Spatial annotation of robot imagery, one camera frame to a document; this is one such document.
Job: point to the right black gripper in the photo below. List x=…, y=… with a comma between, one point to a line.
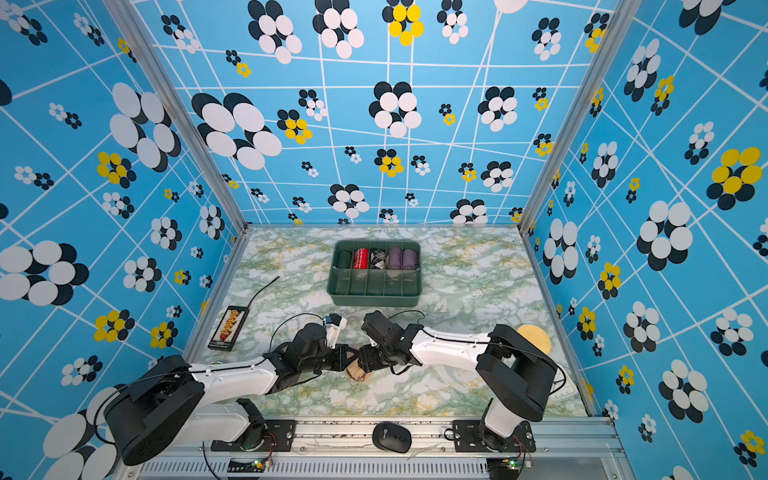
x=367, y=361

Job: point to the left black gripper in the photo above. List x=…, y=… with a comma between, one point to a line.
x=341, y=352

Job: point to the beige purple striped sock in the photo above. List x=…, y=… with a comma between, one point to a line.
x=356, y=372

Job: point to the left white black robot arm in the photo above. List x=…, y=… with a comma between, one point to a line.
x=180, y=403

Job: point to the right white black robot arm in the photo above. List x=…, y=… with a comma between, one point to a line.
x=520, y=375

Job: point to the green plastic organizer tray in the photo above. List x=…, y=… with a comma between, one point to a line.
x=374, y=288

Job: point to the black tray with skewers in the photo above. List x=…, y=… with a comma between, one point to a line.
x=231, y=323

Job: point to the black white argyle rolled sock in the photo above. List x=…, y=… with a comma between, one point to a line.
x=377, y=259

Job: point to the black computer mouse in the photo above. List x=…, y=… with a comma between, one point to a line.
x=392, y=437

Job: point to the red rolled sock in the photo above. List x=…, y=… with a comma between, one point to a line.
x=361, y=259

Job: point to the dark green rolled sock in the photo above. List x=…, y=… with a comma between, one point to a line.
x=343, y=259

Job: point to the left green circuit board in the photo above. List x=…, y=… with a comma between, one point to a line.
x=242, y=466

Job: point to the green circuit board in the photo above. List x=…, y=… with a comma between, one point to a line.
x=505, y=466
x=242, y=466

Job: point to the yellow round sponge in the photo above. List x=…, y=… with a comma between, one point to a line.
x=537, y=337

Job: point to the right green circuit board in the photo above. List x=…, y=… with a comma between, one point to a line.
x=505, y=466

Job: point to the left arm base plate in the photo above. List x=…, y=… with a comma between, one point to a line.
x=273, y=435

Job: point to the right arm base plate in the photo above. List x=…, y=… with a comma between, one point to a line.
x=470, y=436

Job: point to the aluminium front rail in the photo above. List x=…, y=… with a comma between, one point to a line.
x=342, y=448

